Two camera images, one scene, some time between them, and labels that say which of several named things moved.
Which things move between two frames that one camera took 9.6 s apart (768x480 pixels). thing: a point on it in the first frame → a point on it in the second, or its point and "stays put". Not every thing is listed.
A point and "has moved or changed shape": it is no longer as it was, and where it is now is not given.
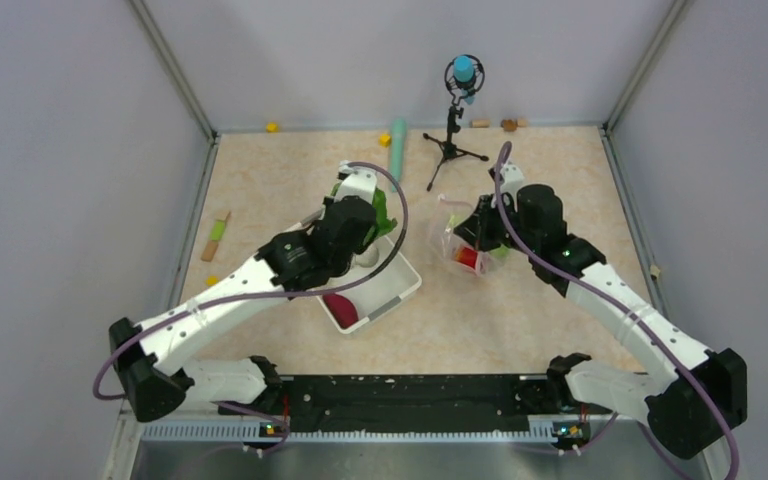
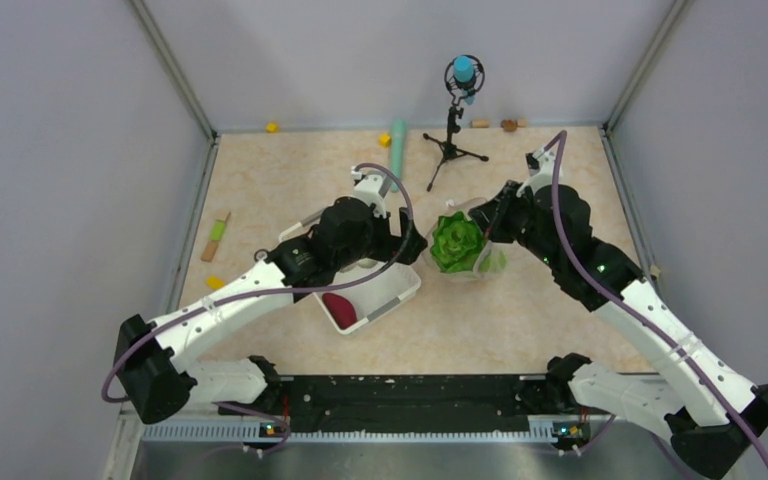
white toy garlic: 368,258 stays put
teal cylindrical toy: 397,142 stays put
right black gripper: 476,229 stays put
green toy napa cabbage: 383,223 has moved or changed shape
